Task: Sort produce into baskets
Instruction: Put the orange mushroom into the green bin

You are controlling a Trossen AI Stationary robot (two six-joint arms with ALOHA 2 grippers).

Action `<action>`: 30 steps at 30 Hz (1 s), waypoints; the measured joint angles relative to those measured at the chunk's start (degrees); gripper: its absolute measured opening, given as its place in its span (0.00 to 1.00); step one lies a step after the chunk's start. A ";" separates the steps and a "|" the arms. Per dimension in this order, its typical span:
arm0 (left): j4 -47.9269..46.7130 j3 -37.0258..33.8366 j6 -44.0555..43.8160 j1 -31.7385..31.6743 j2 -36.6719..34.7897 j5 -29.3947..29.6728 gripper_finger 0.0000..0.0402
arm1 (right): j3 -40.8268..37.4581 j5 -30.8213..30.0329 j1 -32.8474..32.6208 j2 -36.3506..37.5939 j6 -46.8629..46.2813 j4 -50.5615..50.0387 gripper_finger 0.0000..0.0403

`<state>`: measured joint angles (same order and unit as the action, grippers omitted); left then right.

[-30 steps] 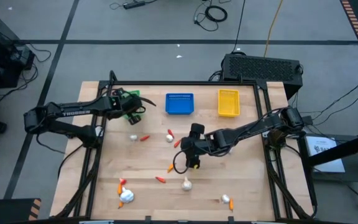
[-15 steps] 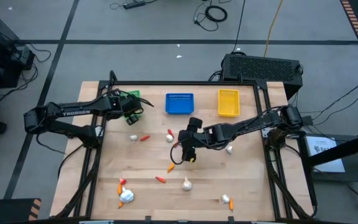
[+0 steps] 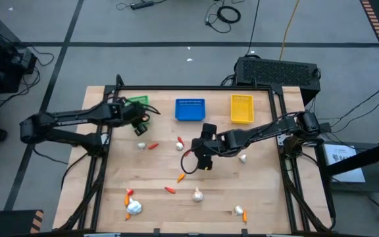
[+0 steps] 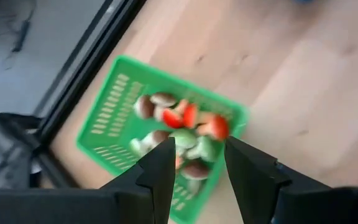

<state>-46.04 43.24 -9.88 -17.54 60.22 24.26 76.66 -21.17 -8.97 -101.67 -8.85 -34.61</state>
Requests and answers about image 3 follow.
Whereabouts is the black side table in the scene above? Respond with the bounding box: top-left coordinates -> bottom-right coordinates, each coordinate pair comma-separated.
314,140 -> 379,196

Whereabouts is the coiled black cable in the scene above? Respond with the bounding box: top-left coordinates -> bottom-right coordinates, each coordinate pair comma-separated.
215,5 -> 242,25

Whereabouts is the blue plastic basket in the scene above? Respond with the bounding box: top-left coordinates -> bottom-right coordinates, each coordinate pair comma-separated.
174,97 -> 207,122

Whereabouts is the white printed paper sheet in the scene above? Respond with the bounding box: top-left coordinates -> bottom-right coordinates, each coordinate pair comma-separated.
323,144 -> 367,184

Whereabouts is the black box with hazard stripes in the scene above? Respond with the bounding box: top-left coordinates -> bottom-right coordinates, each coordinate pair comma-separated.
0,209 -> 45,237

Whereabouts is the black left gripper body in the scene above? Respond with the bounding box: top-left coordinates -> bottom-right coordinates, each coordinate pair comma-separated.
109,100 -> 150,128

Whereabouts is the black aluminium table frame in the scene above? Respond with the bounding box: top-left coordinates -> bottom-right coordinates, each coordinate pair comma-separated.
57,74 -> 337,235

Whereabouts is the yellow plastic basket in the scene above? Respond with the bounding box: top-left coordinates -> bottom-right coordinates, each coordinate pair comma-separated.
230,93 -> 255,125

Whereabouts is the green plastic basket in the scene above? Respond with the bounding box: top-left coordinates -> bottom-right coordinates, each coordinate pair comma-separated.
124,95 -> 151,126

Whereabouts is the black perforated computer case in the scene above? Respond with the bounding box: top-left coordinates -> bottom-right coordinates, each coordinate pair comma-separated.
234,56 -> 322,106

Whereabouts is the large glossy white garlic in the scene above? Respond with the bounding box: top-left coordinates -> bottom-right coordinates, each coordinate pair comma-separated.
126,197 -> 143,216

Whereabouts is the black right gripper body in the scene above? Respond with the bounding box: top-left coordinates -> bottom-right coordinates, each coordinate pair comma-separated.
197,123 -> 232,172

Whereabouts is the black diagonal beam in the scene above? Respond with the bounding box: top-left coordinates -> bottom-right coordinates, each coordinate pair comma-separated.
326,137 -> 379,177

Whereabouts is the black hanging cable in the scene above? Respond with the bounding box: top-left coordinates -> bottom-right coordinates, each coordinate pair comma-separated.
244,0 -> 261,57

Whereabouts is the yellow hanging cable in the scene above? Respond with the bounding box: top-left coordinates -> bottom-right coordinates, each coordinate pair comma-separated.
278,0 -> 301,62

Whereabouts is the black power strip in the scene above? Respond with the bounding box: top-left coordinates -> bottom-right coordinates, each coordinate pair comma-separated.
129,0 -> 155,11

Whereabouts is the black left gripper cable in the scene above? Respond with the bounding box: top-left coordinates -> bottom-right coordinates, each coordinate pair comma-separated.
139,103 -> 161,116

